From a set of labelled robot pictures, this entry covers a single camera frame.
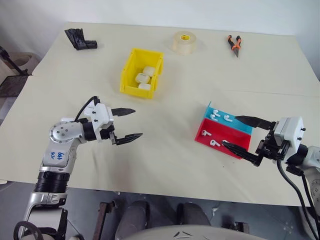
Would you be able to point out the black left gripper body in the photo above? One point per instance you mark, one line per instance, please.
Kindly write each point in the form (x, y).
(107, 132)

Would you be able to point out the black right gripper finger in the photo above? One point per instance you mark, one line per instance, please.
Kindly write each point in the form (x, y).
(255, 122)
(241, 151)

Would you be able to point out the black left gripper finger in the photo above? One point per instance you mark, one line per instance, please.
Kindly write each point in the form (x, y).
(128, 138)
(123, 111)

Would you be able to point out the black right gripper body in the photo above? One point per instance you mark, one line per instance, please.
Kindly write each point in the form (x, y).
(271, 148)

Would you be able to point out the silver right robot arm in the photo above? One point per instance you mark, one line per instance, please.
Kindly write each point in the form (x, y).
(313, 156)

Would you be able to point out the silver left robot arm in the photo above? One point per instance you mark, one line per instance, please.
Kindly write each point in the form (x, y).
(62, 132)

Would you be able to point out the yellow plastic bin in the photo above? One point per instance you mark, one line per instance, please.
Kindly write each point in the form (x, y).
(130, 75)

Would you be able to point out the blue tray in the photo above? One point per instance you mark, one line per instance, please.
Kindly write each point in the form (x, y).
(240, 127)

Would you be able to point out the red tray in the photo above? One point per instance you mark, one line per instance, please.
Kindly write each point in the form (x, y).
(225, 133)

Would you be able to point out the orange black pliers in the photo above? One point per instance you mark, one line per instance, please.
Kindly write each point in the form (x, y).
(235, 46)

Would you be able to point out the black crumpled glove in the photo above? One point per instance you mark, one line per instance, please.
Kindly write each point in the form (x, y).
(80, 41)

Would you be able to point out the rusty brown metal bar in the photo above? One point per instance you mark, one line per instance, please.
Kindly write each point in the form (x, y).
(100, 220)

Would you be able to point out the clear tape roll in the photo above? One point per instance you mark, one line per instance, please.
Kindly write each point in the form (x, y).
(183, 42)

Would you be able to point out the beige robot body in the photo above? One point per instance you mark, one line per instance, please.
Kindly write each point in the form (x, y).
(190, 233)

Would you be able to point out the black mesh tray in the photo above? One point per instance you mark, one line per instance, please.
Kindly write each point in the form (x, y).
(12, 85)

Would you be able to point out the beige round stool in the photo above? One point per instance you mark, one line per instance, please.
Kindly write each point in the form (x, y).
(25, 60)

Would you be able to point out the black metal stand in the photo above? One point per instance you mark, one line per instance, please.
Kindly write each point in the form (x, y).
(11, 62)

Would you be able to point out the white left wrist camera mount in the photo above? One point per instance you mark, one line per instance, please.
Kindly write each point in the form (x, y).
(101, 113)

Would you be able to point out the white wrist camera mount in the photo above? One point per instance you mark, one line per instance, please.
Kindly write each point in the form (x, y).
(290, 130)
(101, 113)

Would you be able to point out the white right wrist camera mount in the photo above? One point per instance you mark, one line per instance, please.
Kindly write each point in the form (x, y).
(290, 130)

